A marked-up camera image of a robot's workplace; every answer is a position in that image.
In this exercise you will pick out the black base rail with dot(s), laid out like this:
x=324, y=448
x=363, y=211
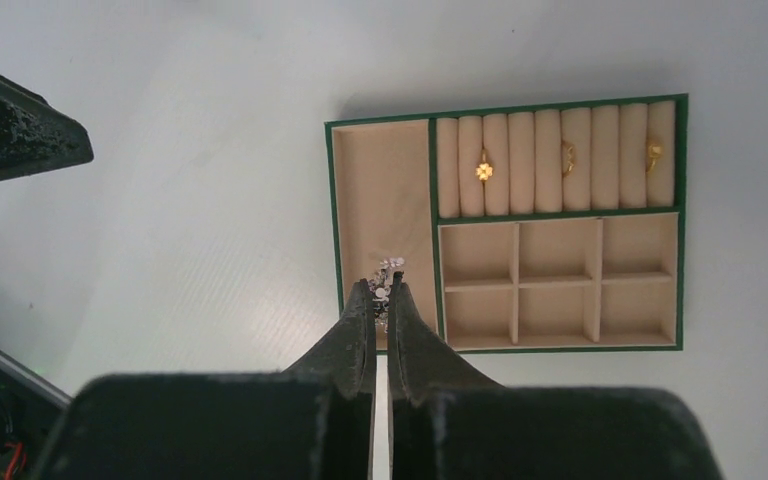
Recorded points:
x=29, y=409

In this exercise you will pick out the green jewelry tray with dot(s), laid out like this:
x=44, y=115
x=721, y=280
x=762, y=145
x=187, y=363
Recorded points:
x=538, y=228

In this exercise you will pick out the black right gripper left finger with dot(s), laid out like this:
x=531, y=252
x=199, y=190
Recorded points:
x=312, y=420

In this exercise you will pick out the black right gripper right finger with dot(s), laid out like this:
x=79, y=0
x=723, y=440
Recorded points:
x=451, y=421

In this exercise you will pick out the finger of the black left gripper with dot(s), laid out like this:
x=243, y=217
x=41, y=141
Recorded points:
x=36, y=138

